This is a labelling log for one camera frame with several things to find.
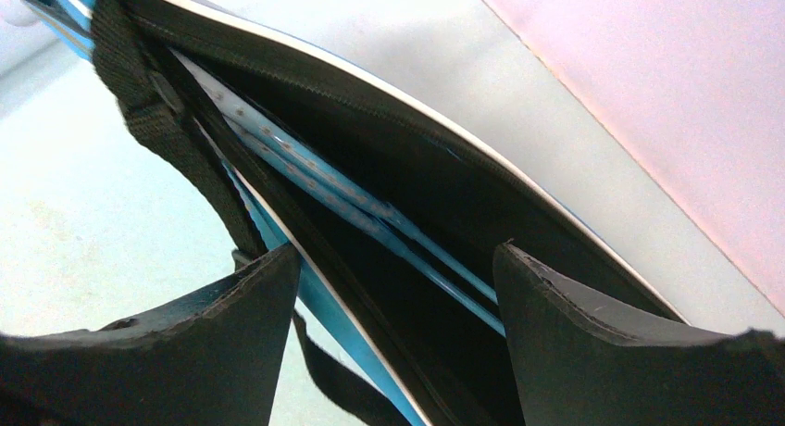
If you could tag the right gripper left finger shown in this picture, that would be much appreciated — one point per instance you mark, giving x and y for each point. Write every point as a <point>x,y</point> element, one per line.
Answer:
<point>210,357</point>

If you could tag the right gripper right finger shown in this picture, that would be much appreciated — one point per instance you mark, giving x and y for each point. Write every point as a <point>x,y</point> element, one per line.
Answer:
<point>582,357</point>

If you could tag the blue badminton racket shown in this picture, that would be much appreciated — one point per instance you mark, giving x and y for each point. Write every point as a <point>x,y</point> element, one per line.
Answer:
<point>234,108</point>
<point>380,221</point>

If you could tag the blue racket cover bag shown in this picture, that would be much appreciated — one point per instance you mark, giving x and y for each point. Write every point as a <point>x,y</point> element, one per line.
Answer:
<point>380,339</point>

